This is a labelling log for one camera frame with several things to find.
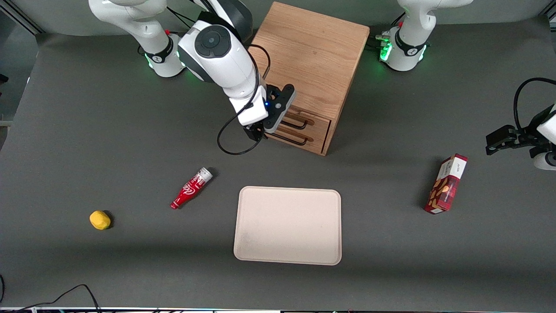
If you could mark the wooden drawer cabinet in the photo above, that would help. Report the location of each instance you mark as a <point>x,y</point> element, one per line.
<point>312,52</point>

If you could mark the red cracker box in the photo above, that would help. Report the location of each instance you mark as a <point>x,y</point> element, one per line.
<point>445,187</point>

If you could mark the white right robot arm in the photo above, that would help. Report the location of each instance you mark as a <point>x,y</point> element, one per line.
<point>213,48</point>

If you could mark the yellow lemon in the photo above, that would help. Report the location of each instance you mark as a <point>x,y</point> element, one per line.
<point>100,220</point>

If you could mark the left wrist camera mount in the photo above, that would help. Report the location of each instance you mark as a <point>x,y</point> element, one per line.
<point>527,137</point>

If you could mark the plain wooden drawer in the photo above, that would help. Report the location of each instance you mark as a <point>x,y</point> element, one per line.
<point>320,143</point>

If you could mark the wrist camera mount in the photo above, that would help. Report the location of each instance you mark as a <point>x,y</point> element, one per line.
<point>284,102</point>
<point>527,137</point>

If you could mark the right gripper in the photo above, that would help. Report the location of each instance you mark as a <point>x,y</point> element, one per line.
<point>256,131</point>

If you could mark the red cola bottle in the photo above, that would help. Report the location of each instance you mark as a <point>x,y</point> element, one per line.
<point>191,189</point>

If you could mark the wooden drawer with notched lip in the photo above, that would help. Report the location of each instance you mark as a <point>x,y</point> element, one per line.
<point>321,127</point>

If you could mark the beige plastic tray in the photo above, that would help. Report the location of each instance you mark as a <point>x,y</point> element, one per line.
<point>286,226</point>

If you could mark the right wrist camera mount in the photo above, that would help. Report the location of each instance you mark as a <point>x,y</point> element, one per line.
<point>284,102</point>

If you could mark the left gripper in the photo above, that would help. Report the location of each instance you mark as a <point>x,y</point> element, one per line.
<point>528,132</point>

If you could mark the dark aluminium frame rail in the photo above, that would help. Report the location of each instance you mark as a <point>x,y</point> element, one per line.
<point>551,16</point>
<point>21,19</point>

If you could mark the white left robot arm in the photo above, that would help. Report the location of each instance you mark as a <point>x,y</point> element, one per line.
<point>410,48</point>

